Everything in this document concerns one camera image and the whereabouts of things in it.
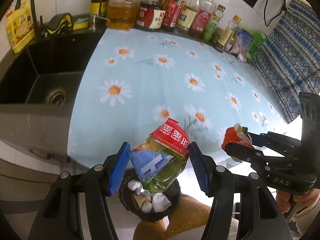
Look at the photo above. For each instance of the black yellow rubber gloves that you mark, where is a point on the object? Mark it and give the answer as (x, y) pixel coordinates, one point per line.
(60, 24)

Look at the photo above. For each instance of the soy sauce bottle red label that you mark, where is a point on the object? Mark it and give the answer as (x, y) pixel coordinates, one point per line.
(150, 14)

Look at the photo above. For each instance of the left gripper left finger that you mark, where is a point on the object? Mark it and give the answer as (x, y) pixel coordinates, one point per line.
(116, 166)

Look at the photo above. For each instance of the daisy print blue tablecloth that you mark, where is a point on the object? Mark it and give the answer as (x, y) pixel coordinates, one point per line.
(135, 80)

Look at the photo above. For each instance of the white textured tissue ball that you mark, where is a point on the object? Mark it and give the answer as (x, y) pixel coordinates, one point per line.
(135, 186)

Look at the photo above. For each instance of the red wrapper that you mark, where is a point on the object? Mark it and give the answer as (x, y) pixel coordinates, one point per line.
(237, 134)

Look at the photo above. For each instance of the gold cap sesame oil bottle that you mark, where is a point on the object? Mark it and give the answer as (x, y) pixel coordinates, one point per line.
(232, 27)

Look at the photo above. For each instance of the green label pepper oil bottle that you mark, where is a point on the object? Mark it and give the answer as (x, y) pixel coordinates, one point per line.
(212, 24)

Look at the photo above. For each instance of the green seasoning pouch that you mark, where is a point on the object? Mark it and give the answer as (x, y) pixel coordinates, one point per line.
(256, 42)

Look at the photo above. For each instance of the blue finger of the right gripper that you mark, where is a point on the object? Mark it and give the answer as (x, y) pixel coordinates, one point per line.
(259, 140)

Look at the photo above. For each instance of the gold cap red label bottle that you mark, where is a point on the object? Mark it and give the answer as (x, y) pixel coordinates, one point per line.
(202, 17)

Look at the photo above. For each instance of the black kitchen sink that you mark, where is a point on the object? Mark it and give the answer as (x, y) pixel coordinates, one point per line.
(47, 72)

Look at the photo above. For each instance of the colourful snack wrapper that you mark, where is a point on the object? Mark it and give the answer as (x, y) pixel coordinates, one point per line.
(160, 158)

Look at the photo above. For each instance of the yellow cap clear bottle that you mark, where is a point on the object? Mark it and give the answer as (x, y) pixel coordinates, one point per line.
(186, 17)

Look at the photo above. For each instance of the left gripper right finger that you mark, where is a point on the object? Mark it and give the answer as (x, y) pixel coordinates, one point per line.
(200, 168)

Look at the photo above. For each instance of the right forearm beige sleeve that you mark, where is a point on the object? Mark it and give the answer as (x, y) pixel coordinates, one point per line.
(303, 219)

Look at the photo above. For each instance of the yellow green sponge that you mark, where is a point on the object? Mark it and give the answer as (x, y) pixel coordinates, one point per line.
(81, 23)

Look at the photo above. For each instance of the blue salt bag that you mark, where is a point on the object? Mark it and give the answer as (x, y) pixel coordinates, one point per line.
(241, 44)

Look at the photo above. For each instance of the black cap vinegar bottle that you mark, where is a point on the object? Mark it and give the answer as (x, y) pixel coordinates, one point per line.
(172, 13)

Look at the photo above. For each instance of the metal soap dispenser pump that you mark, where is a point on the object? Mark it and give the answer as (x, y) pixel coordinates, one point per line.
(97, 20)

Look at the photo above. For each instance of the person's right hand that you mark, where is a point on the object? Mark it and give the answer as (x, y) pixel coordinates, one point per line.
(283, 199)

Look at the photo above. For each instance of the large cooking oil jug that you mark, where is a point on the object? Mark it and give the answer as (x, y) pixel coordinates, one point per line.
(121, 14)

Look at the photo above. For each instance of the blue patterned cloth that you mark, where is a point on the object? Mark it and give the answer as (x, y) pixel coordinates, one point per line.
(289, 59)

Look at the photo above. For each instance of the yellow dish soap bottle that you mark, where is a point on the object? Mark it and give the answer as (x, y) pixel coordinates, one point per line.
(19, 26)

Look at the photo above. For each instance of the brown paper cup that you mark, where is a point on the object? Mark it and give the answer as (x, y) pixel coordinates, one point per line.
(138, 200)

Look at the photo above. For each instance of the white paper cup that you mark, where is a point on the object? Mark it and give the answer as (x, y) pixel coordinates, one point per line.
(160, 202)

